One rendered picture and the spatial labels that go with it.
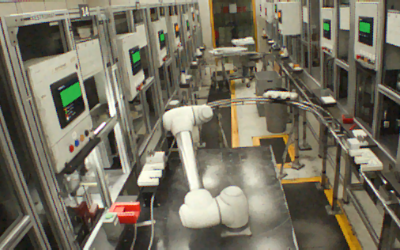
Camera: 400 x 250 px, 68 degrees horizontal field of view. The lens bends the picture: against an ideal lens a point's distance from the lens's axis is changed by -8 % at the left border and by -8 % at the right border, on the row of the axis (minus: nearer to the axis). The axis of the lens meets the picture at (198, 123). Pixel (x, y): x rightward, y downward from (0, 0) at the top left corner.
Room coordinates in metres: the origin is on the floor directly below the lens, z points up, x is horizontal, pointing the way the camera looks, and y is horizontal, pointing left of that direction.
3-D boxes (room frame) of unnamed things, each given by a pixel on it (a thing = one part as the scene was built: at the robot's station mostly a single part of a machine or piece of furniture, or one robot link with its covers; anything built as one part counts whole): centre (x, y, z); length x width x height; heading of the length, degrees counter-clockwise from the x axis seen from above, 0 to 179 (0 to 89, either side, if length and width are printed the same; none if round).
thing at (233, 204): (1.56, -0.14, 0.85); 0.18 x 0.16 x 0.22; 100
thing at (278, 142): (3.83, -0.96, 0.01); 1.00 x 0.55 x 0.01; 173
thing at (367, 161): (1.89, -1.12, 0.84); 0.37 x 0.14 x 0.10; 173
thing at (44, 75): (1.40, 0.70, 1.60); 0.42 x 0.29 x 0.46; 173
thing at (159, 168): (2.07, 0.37, 0.84); 0.36 x 0.14 x 0.10; 173
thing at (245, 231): (1.58, -0.15, 0.71); 0.22 x 0.18 x 0.06; 173
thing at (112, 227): (1.32, 0.51, 0.97); 0.08 x 0.08 x 0.12; 83
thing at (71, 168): (1.38, 0.57, 1.37); 0.36 x 0.04 x 0.04; 173
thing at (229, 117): (6.38, -0.52, 0.01); 5.85 x 0.59 x 0.01; 173
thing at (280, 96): (3.51, -0.97, 0.84); 0.37 x 0.14 x 0.10; 51
